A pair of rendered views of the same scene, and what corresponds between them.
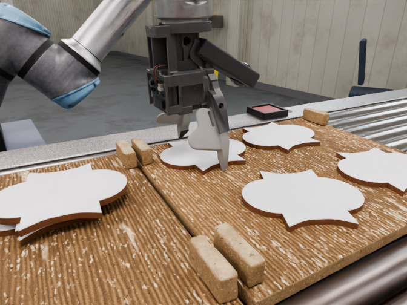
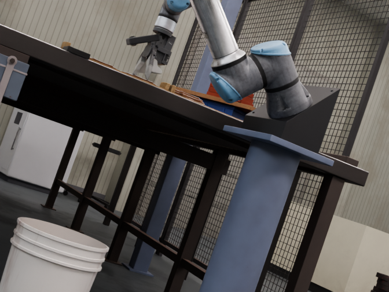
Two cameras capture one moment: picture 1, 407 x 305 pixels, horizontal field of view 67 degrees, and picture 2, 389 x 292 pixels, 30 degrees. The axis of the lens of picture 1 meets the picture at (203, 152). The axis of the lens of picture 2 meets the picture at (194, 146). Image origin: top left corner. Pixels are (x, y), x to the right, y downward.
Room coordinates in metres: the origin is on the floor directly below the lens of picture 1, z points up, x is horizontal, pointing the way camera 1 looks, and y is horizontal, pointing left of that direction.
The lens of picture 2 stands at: (3.07, 0.46, 0.66)
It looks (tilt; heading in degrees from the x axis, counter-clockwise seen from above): 3 degrees up; 184
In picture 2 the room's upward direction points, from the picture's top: 19 degrees clockwise
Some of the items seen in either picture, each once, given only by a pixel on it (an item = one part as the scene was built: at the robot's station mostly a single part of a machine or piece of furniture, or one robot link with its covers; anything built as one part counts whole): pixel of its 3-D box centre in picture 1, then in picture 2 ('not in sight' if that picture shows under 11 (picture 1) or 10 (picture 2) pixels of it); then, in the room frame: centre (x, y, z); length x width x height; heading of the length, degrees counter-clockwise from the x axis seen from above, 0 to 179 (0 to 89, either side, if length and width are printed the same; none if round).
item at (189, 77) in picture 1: (182, 68); (158, 47); (0.45, 0.03, 1.08); 0.09 x 0.08 x 0.12; 119
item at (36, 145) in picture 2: not in sight; (45, 126); (-4.75, -1.71, 0.67); 0.68 x 0.58 x 1.34; 125
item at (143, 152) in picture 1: (141, 150); (164, 86); (0.45, 0.10, 0.95); 0.06 x 0.02 x 0.03; 29
